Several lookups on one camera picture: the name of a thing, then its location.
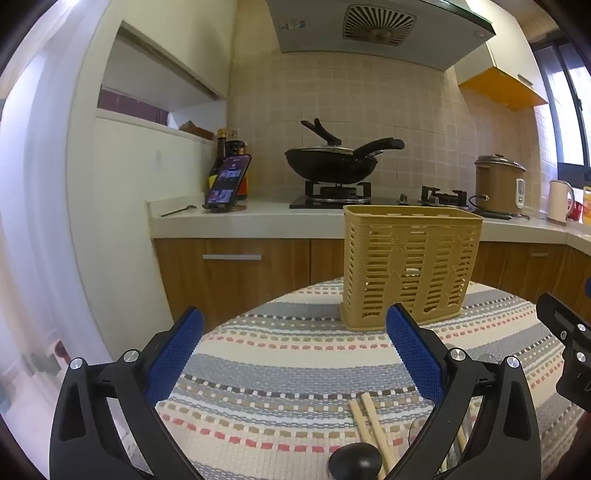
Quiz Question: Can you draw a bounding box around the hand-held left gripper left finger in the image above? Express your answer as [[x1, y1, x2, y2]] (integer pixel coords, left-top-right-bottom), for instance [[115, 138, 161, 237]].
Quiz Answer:
[[48, 306, 205, 480]]

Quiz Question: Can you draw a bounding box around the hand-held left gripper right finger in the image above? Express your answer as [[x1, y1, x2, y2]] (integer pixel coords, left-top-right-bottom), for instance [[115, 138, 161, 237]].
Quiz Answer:
[[385, 302, 542, 480]]

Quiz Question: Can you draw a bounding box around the yellow plastic utensil basket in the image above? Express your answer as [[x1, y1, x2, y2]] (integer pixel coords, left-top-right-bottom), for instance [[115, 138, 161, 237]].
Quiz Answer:
[[339, 205, 485, 332]]

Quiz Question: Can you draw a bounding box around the cream electric kettle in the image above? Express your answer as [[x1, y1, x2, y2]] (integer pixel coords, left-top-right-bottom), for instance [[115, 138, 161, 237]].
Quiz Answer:
[[547, 179, 576, 225]]

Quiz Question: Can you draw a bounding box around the wooden kitchen counter cabinet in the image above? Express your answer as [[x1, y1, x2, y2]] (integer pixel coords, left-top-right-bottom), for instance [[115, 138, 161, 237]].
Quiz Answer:
[[147, 198, 591, 334]]

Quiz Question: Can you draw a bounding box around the striped woven tablecloth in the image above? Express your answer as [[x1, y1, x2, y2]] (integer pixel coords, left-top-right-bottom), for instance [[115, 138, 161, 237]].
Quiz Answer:
[[154, 276, 587, 480]]

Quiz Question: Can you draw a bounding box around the black round utensil knob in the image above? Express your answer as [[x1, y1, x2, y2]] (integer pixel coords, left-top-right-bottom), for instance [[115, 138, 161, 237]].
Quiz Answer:
[[328, 443, 384, 480]]

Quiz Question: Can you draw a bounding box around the brown rice cooker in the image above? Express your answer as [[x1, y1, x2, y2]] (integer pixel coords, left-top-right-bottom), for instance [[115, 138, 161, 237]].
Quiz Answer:
[[474, 154, 528, 216]]

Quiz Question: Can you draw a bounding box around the black gas stove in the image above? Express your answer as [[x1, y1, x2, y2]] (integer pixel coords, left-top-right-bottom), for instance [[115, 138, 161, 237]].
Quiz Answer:
[[289, 181, 468, 210]]

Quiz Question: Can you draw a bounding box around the smartphone with lit screen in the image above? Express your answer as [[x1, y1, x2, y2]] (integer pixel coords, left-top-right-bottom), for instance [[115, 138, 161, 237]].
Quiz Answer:
[[204, 154, 253, 208]]

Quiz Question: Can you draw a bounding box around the dark framed window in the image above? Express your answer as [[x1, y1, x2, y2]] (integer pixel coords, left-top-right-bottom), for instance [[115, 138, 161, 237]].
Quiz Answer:
[[532, 31, 591, 182]]

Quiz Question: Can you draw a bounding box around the black wok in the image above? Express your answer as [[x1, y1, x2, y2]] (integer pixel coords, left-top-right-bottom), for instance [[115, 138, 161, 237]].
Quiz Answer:
[[284, 137, 406, 185]]

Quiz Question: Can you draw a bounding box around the dark sauce bottle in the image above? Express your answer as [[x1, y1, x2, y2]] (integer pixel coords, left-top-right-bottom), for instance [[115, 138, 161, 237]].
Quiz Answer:
[[207, 128, 228, 193]]

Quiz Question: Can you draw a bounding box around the brown wooden object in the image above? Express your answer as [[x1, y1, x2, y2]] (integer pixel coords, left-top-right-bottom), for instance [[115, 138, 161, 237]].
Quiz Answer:
[[178, 120, 216, 140]]

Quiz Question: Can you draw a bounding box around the glass wok lid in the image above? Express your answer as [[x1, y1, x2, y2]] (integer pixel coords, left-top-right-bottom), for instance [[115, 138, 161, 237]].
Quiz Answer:
[[286, 119, 357, 156]]

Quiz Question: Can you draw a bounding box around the grey range hood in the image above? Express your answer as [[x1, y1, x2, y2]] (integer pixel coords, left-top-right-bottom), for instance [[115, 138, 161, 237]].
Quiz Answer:
[[265, 0, 498, 73]]

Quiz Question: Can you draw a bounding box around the metal cabinet handle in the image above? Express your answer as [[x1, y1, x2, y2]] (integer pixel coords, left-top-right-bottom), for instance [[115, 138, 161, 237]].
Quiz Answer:
[[202, 252, 263, 262]]

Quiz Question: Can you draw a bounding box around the black power cable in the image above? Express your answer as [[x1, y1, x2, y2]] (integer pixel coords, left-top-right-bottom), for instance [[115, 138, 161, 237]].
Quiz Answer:
[[468, 194, 514, 221]]

